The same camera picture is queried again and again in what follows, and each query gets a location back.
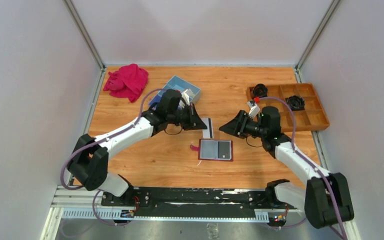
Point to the blue compartment organizer box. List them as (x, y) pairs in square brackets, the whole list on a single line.
[(178, 89)]

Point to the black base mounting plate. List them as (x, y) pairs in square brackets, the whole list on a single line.
[(179, 202)]

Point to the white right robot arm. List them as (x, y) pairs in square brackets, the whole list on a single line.
[(326, 198)]

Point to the white magnetic stripe card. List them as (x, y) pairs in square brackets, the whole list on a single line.
[(208, 133)]

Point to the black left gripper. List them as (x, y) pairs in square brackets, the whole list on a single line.
[(191, 116)]

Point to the crumpled pink cloth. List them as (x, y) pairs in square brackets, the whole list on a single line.
[(128, 81)]

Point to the wooden compartment tray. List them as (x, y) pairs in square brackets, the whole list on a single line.
[(313, 118)]

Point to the aluminium frame rail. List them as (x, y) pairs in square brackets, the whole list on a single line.
[(86, 204)]

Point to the red leather card holder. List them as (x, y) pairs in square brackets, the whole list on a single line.
[(207, 150)]

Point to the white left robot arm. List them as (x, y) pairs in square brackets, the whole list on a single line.
[(90, 158)]

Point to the dark card in holder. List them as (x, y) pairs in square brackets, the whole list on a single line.
[(224, 150)]

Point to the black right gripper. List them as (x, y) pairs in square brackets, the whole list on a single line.
[(240, 122)]

